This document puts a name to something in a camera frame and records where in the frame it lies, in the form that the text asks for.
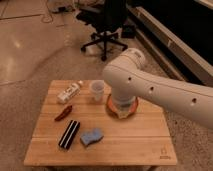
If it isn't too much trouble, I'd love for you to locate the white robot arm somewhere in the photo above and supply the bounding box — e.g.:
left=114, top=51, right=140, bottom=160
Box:
left=103, top=48, right=213, bottom=130

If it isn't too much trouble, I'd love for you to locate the translucent plastic cup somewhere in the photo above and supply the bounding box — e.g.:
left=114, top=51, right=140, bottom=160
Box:
left=89, top=80, right=104, bottom=101

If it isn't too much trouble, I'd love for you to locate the orange ceramic bowl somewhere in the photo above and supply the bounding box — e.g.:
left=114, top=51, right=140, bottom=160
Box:
left=106, top=95, right=139, bottom=119

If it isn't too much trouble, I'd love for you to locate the black and white eraser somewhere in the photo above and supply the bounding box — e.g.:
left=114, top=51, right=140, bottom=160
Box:
left=58, top=120, right=80, bottom=150

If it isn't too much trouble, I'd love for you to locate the white plastic bottle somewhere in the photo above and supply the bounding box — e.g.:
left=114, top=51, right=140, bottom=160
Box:
left=57, top=80, right=83, bottom=104

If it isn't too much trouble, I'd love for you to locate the wooden table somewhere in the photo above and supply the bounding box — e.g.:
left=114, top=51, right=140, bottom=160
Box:
left=24, top=80, right=177, bottom=167

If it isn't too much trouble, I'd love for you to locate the small black box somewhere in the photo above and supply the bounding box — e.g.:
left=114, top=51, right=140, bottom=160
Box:
left=121, top=25, right=136, bottom=38

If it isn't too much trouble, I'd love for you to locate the black office chair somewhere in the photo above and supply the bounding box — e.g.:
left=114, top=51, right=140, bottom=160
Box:
left=76, top=0, right=128, bottom=61

